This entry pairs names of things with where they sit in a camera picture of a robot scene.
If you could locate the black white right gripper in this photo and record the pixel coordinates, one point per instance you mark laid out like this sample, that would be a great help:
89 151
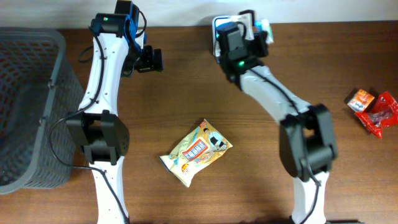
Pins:
259 43

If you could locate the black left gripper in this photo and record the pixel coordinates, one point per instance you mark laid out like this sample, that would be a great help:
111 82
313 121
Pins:
157 59

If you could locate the teal tissue pack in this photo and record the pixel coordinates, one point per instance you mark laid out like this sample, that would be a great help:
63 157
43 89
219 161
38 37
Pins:
266 29

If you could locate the yellow snack bag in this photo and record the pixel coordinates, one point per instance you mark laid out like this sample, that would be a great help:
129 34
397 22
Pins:
196 151

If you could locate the red snack bag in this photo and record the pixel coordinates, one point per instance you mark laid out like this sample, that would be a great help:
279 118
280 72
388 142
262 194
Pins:
382 115

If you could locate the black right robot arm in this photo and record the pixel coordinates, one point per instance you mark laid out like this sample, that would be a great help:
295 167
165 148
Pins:
307 143

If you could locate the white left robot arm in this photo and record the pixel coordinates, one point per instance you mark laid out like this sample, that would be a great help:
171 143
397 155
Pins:
119 49

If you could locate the white barcode scanner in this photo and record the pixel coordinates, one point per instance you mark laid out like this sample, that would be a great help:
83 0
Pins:
217 21

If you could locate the grey plastic basket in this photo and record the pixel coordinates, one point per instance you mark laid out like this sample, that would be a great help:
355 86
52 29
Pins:
38 87

